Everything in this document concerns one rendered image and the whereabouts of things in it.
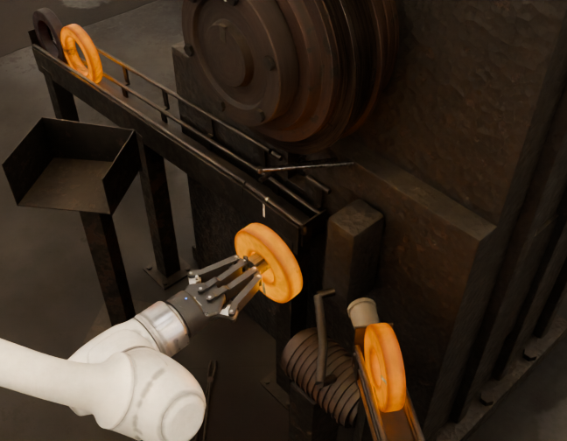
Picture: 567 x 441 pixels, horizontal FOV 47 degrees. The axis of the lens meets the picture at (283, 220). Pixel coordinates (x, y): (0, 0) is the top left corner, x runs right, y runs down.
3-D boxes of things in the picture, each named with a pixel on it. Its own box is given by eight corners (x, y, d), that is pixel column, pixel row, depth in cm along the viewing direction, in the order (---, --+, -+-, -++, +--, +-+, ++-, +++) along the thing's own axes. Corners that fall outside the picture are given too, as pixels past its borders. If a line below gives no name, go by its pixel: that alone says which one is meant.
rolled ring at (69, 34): (86, 94, 210) (94, 90, 211) (99, 72, 194) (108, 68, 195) (55, 42, 208) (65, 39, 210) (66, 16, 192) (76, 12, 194)
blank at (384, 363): (382, 388, 128) (366, 391, 128) (378, 312, 126) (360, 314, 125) (409, 424, 113) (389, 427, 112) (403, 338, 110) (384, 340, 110)
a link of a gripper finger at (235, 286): (204, 296, 111) (208, 301, 111) (255, 262, 116) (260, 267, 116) (206, 310, 114) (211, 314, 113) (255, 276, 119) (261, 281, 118)
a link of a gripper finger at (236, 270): (203, 306, 115) (198, 302, 115) (250, 271, 120) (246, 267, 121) (200, 293, 112) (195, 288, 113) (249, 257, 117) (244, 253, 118)
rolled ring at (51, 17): (52, 17, 200) (61, 14, 202) (25, 4, 212) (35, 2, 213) (69, 73, 212) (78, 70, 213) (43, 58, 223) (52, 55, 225)
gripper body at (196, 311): (164, 318, 115) (206, 290, 120) (193, 348, 111) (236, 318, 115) (157, 292, 110) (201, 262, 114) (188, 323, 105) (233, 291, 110)
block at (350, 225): (352, 269, 156) (360, 193, 139) (377, 288, 151) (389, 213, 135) (320, 292, 150) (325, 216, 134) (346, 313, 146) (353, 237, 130)
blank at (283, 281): (242, 208, 121) (228, 217, 119) (301, 249, 112) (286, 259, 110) (252, 266, 131) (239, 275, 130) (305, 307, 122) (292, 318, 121)
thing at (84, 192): (94, 292, 222) (41, 116, 173) (167, 306, 219) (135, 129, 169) (66, 341, 208) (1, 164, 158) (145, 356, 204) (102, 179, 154)
